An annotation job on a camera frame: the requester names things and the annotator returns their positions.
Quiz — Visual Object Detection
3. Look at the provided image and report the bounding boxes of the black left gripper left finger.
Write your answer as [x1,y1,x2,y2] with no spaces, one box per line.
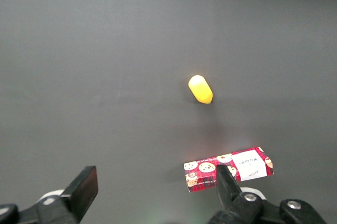
[35,166,98,224]

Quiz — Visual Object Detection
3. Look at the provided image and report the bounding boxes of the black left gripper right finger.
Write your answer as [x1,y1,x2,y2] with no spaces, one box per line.
[210,165,264,224]

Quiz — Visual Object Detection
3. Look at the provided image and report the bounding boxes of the red tartan cookie box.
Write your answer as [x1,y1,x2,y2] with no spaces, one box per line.
[183,146,274,194]

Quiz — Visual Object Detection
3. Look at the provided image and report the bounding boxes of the yellow lemon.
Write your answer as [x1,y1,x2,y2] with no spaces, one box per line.
[187,75,214,105]

